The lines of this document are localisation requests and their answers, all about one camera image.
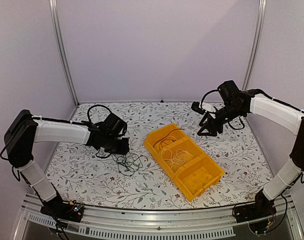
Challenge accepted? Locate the white cable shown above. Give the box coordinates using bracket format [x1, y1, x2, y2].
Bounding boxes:
[171, 148, 195, 167]
[159, 148, 183, 171]

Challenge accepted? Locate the aluminium post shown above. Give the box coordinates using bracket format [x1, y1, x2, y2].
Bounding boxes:
[48, 0, 79, 107]
[241, 0, 267, 91]

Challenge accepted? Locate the cable pile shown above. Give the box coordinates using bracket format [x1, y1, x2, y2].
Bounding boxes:
[111, 152, 149, 176]

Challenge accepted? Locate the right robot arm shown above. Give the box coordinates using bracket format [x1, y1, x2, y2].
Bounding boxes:
[191, 80, 304, 218]

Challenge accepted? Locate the yellow three-compartment bin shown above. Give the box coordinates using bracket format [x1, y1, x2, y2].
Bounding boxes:
[143, 123, 225, 202]

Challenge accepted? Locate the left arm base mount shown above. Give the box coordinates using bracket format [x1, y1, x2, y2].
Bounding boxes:
[38, 194, 85, 223]

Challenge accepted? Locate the floral table cloth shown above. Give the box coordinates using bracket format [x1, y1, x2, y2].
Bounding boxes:
[46, 102, 272, 210]

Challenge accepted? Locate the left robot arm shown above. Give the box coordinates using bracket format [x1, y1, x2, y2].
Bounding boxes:
[0, 109, 130, 217]

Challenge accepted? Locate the thin black cable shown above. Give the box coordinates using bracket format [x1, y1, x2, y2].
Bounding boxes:
[153, 127, 187, 148]

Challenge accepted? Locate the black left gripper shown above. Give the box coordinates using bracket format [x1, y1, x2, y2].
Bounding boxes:
[103, 135, 129, 155]

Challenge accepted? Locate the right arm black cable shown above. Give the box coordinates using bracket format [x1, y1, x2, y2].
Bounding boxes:
[199, 89, 304, 231]

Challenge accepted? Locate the left rear aluminium post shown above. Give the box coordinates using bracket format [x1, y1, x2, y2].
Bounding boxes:
[48, 0, 79, 107]

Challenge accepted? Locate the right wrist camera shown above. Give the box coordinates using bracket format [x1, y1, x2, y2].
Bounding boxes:
[191, 101, 217, 115]

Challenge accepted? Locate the aluminium front rail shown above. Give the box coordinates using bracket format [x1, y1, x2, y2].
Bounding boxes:
[13, 194, 304, 240]

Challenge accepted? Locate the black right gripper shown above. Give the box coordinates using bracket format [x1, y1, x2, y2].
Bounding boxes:
[197, 103, 245, 137]

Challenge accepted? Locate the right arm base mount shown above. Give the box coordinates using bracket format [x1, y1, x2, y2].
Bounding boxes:
[232, 190, 277, 235]

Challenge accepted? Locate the right rear aluminium post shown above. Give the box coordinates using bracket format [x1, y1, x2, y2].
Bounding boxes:
[241, 0, 267, 91]

